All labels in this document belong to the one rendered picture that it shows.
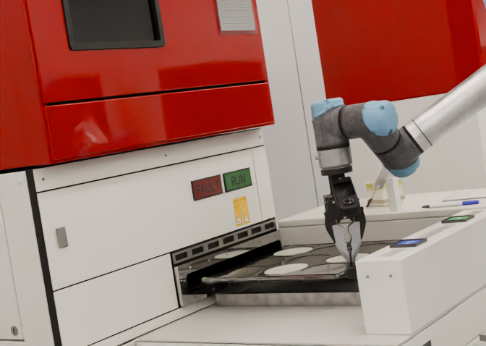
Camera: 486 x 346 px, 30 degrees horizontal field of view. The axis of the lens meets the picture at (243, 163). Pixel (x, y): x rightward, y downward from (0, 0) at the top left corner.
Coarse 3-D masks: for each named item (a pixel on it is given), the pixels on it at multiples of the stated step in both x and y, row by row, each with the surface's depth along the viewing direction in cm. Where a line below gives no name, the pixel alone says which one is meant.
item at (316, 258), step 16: (272, 256) 227; (288, 256) 224; (304, 256) 220; (320, 256) 217; (224, 272) 215; (240, 272) 212; (256, 272) 208; (304, 272) 199; (320, 272) 196; (336, 272) 193
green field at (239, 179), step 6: (228, 174) 229; (234, 174) 231; (240, 174) 233; (246, 174) 235; (228, 180) 228; (234, 180) 231; (240, 180) 233; (246, 180) 235; (228, 186) 228; (234, 186) 230; (240, 186) 232
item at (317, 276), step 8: (208, 280) 209; (216, 280) 208; (224, 280) 206; (232, 280) 205; (240, 280) 204; (248, 280) 203; (256, 280) 201; (264, 280) 200; (272, 280) 199; (280, 280) 198; (288, 280) 197; (296, 280) 196; (304, 280) 194; (312, 280) 193
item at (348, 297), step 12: (216, 300) 216; (228, 300) 214; (240, 300) 212; (252, 300) 210; (264, 300) 208; (276, 300) 206; (288, 300) 204; (300, 300) 202; (312, 300) 201; (324, 300) 199; (336, 300) 197; (348, 300) 195; (360, 300) 194
